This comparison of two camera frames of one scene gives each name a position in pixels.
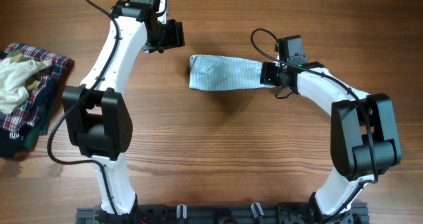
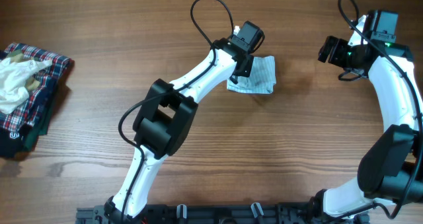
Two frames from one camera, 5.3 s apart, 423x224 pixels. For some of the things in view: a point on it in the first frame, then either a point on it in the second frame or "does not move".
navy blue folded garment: [13, 142] does not move
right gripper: [267, 73] -> [340, 45]
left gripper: [175, 37] -> [246, 69]
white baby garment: [14, 74] does not move
